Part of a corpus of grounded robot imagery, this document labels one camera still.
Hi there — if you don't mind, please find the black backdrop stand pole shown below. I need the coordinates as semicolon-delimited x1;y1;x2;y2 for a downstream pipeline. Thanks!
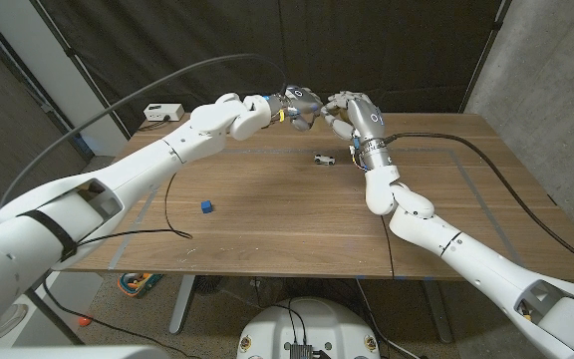
458;0;512;114
30;0;133;141

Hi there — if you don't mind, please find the black power strip cable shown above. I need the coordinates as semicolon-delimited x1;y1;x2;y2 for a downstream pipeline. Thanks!
136;115;172;133

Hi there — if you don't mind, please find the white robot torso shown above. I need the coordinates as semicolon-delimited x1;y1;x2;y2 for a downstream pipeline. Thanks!
236;297;382;359

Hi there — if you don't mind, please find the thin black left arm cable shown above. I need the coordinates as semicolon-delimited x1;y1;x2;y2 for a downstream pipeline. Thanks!
42;172;193;359

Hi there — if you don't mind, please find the teal and orange toy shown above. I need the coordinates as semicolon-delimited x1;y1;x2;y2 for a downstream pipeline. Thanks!
117;271;164;299

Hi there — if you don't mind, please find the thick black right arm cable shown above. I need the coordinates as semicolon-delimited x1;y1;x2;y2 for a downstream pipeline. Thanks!
382;132;574;275

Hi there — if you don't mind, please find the white power strip box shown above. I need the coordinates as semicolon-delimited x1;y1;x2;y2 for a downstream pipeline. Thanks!
143;103;185;123

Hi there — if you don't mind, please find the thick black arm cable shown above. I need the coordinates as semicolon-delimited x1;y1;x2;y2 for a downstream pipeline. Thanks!
0;53;289;208
382;132;574;275

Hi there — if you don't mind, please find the black backdrop curtain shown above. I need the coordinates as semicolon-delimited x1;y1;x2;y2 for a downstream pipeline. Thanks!
37;0;507;136

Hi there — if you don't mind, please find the small black fan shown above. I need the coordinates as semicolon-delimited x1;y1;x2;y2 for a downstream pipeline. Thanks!
194;275;226;295

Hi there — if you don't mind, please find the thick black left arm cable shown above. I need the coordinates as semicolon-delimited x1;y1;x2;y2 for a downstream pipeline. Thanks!
0;53;289;208

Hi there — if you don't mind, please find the grey floor cable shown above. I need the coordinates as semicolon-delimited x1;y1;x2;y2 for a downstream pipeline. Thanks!
355;278;421;359

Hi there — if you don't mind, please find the black torso cable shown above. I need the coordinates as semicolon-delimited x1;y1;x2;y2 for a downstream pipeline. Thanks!
266;297;309;346

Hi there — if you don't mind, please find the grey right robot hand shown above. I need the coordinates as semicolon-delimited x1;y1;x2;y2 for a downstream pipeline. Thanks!
320;91;393;172

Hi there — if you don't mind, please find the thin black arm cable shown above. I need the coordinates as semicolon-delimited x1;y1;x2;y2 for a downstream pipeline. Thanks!
42;172;193;359
380;214;396;279

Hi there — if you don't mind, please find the white sneaker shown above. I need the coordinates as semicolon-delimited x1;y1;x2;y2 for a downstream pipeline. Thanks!
0;302;29;345

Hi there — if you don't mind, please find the grey table leg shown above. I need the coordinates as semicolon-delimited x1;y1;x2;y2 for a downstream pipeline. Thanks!
421;279;453;344
168;274;196;335

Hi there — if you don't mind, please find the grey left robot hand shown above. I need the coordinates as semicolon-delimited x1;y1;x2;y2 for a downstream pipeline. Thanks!
266;84;324;133

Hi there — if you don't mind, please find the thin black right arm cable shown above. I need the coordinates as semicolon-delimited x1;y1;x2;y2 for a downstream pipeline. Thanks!
380;214;396;279

